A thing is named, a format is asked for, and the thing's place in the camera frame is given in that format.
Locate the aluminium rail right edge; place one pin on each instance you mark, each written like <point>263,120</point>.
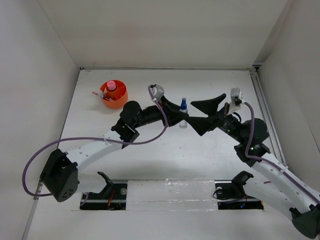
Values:
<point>262,101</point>

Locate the pink capped small bottle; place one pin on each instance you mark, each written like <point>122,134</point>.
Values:
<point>111,86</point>

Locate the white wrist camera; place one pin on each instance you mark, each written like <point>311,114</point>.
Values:
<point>156,92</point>
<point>236,100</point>

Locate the orange round compartment organizer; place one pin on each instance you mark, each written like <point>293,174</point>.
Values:
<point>119,96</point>

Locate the clear spray bottle blue nozzle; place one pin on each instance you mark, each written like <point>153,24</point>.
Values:
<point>184,109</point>

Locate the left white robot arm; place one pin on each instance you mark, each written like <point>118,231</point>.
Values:
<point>60,174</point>

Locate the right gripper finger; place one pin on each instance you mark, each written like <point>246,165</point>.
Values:
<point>203,125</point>
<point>209,106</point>

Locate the red pen refill with white end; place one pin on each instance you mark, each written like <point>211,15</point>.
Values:
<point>96,93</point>

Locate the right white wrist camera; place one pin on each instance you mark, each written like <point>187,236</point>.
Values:
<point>236,100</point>

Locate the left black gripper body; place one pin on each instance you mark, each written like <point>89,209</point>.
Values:
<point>150,115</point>

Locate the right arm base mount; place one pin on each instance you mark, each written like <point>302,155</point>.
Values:
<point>229,199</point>

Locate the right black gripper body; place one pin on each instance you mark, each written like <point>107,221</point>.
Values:
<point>230,126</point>

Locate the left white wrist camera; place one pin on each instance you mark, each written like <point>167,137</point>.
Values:
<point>156,92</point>

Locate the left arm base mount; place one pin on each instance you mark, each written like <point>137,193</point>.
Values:
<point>115,201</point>

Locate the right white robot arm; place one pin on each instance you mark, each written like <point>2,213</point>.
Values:
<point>284,192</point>

